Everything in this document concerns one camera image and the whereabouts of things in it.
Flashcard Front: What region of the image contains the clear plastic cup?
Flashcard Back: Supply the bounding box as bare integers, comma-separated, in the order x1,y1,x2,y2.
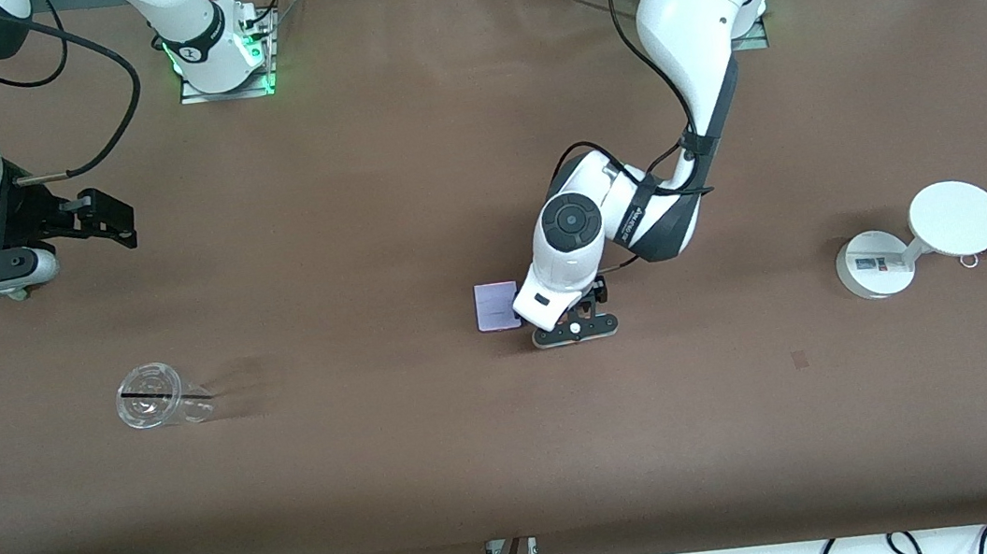
111,355,218,433

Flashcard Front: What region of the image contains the white round stand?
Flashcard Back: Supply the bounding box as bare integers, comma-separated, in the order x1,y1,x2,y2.
827,176,987,304

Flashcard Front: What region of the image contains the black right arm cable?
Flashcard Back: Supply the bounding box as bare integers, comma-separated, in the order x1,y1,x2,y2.
0,0,153,185

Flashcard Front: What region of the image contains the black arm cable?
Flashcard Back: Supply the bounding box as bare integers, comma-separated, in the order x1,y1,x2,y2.
0,0,153,185
530,0,726,283

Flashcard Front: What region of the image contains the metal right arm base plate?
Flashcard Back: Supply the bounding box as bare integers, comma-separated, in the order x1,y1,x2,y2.
169,3,283,107

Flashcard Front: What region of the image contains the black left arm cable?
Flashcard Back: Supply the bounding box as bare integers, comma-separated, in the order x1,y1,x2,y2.
530,0,726,283

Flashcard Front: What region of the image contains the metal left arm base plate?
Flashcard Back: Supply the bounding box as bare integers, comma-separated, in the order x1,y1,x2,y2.
728,16,769,53

